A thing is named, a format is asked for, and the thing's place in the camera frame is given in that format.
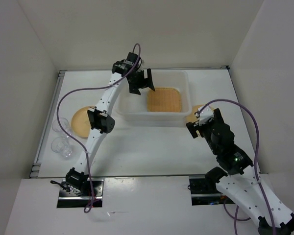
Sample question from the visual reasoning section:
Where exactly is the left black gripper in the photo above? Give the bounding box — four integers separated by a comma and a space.
128, 68, 154, 95

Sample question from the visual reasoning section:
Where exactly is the tan plate with bear print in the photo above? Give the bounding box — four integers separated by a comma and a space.
71, 106, 92, 139

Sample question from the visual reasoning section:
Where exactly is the clear plastic cup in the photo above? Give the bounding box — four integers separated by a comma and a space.
51, 137, 74, 159
51, 117, 72, 137

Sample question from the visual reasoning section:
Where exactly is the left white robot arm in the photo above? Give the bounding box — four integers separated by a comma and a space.
66, 52, 155, 196

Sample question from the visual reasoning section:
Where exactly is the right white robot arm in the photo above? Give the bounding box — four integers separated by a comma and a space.
186, 106, 294, 235

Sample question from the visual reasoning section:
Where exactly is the translucent white plastic bin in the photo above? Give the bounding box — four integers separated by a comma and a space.
115, 70, 192, 127

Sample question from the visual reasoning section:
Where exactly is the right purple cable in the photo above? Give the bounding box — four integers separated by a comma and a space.
194, 98, 276, 235

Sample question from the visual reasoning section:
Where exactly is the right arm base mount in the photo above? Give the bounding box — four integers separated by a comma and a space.
187, 175, 234, 206

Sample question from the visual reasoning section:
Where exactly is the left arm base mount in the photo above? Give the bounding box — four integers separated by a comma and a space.
50, 179, 104, 209

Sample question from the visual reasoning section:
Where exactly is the left aluminium table rail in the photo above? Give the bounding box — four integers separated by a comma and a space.
29, 70, 66, 179

